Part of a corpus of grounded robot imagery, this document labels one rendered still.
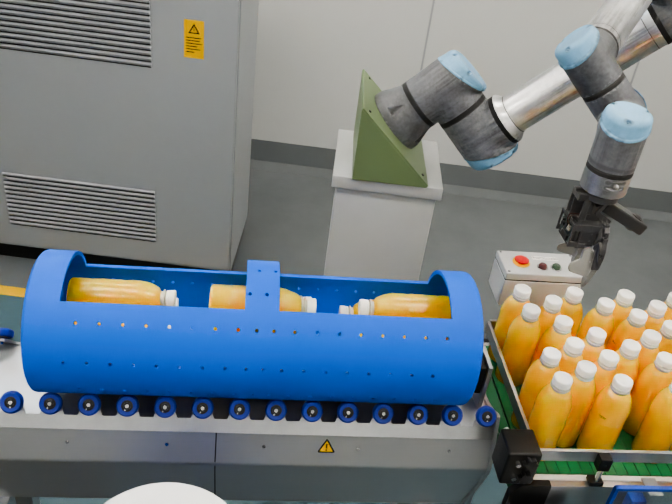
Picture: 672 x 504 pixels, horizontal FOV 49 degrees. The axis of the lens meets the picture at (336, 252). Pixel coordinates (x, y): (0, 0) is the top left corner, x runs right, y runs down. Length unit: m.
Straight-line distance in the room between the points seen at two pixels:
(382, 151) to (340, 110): 2.27
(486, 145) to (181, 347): 1.11
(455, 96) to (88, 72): 1.55
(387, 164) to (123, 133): 1.40
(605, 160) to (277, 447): 0.87
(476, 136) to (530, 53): 2.17
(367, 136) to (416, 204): 0.27
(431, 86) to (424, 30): 2.06
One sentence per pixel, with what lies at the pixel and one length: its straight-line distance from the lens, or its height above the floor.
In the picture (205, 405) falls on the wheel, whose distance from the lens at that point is 1.57.
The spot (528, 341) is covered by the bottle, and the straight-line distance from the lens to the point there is 1.76.
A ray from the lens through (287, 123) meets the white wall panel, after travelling 4.40.
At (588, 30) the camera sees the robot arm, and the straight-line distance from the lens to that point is 1.57.
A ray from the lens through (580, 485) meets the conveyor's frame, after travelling 1.70.
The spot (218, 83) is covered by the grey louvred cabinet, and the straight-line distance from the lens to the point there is 2.99.
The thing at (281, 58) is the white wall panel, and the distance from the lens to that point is 4.26.
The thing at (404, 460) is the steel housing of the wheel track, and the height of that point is 0.86.
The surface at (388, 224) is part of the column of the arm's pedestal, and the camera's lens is 2.23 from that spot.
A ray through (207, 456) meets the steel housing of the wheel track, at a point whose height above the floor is 0.85.
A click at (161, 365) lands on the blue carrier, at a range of 1.45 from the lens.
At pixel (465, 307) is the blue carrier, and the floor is 1.22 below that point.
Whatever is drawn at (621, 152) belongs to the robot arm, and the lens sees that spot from 1.48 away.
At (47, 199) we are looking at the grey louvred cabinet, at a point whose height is 0.36.
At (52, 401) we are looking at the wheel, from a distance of 1.61.
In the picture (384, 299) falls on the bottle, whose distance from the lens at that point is 1.59.
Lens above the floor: 2.10
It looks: 34 degrees down
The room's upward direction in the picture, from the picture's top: 8 degrees clockwise
